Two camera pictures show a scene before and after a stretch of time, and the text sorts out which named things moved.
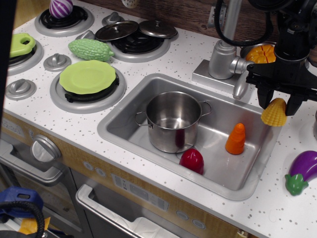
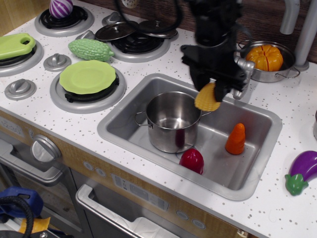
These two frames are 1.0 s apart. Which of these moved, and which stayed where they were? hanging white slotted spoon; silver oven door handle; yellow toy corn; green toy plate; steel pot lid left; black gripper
Moved: yellow toy corn; black gripper
Stayed: silver oven door handle; green toy plate; hanging white slotted spoon; steel pot lid left
